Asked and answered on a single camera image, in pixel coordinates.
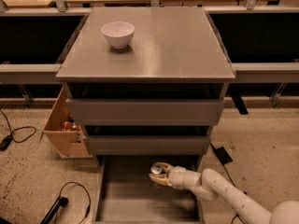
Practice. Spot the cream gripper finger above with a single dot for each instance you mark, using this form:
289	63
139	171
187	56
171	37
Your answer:
161	167
160	179

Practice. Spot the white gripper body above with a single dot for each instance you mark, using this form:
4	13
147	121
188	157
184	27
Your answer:
177	175

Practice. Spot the silver redbull can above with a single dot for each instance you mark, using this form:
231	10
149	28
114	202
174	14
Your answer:
157	174

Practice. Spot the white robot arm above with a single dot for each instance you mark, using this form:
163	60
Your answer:
209	185

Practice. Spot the grey open bottom drawer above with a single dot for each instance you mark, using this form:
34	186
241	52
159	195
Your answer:
126	195

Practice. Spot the grey middle drawer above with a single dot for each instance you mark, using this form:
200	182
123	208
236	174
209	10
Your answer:
147	145

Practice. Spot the grey drawer cabinet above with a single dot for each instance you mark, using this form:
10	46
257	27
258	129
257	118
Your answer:
174	55

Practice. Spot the grey top drawer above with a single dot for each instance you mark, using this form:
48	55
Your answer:
146	112

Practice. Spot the black power adapter right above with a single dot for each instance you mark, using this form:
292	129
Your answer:
222	155

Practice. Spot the cardboard box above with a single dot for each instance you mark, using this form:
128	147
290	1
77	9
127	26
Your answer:
68	144

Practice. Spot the black stand bottom left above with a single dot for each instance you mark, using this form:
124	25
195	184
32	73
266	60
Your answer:
60	202

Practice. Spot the copper items in box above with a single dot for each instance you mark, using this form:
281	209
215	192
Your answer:
69	126

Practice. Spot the white ceramic bowl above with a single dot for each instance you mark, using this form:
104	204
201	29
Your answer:
118	34

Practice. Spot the black adapter left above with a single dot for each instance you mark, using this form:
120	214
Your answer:
5	142

